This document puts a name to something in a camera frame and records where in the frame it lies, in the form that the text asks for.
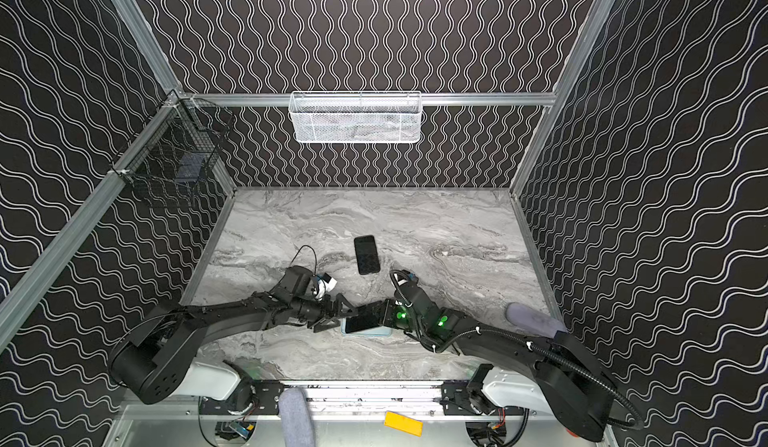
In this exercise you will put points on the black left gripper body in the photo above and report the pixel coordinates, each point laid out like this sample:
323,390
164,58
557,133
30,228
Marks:
327,313

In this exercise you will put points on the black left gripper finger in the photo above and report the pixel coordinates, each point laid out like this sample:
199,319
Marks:
326,325
342,307

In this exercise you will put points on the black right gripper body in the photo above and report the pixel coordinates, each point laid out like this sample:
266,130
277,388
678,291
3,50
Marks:
387,314

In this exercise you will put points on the light blue phone case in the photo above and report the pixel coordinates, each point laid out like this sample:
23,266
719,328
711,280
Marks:
375,332

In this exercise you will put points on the dark blue smartphone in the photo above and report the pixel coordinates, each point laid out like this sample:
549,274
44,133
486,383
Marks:
362,322

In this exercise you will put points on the white smartphone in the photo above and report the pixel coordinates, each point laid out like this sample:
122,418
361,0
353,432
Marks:
366,253

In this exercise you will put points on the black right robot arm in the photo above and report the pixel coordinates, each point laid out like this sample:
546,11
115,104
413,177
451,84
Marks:
582,396

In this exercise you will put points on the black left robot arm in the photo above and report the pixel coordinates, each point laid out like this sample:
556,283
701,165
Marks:
155,356

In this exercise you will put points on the yellow block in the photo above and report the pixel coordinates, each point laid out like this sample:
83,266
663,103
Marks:
403,424

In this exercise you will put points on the lavender cloth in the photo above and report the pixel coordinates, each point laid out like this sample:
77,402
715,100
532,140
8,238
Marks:
532,321

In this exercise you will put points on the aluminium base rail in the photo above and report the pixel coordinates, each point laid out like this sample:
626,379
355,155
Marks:
432,401

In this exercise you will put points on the white wire mesh basket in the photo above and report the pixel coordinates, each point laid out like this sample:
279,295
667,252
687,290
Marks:
356,117

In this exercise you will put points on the black wire mesh basket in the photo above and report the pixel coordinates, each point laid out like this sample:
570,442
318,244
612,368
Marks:
179,166

